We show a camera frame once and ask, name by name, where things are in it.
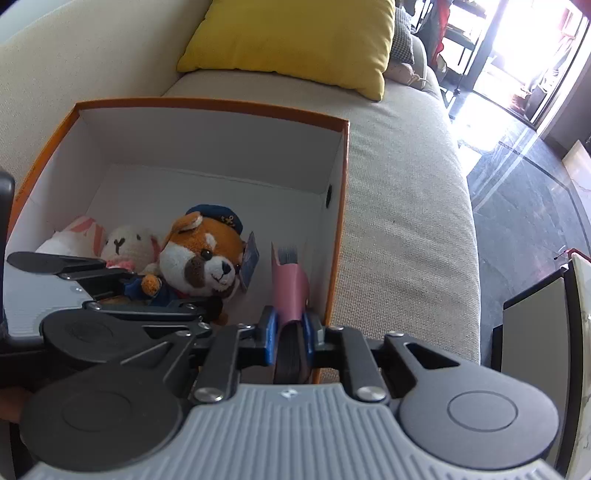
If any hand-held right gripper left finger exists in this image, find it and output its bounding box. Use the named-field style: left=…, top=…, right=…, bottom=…
left=111, top=307, right=280, bottom=404

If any orange cardboard box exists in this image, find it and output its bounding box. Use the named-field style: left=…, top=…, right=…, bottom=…
left=7, top=98, right=350, bottom=384

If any yellow cushion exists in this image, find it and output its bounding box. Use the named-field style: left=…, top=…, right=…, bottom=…
left=177, top=0, right=397, bottom=101

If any white plush with pink ears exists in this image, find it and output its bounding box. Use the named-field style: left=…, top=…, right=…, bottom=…
left=34, top=215, right=109, bottom=259

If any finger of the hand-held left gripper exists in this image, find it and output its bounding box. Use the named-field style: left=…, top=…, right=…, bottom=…
left=83, top=295, right=227, bottom=326
left=7, top=251, right=139, bottom=298

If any red cloth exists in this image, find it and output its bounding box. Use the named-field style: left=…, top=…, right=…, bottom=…
left=436, top=0, right=457, bottom=54

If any fox plush with blue hat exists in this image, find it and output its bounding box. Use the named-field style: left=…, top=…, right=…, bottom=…
left=124, top=204, right=259, bottom=324

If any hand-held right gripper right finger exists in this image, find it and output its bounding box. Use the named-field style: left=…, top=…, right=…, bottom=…
left=302, top=311, right=462, bottom=406

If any black metal rack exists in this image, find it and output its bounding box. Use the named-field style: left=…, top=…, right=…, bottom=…
left=416, top=0, right=492, bottom=93

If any grey checked cushion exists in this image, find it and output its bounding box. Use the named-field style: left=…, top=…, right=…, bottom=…
left=390, top=7, right=416, bottom=65

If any white bunny plush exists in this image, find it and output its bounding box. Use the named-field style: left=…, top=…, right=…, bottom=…
left=100, top=224, right=162, bottom=273

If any beige fabric sofa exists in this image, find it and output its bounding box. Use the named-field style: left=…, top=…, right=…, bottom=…
left=0, top=0, right=482, bottom=370

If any beige cloth bundle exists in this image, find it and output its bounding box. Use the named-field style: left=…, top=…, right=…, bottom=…
left=385, top=60, right=430, bottom=88

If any pink plastic item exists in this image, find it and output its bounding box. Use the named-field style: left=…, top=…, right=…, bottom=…
left=271, top=241, right=311, bottom=385

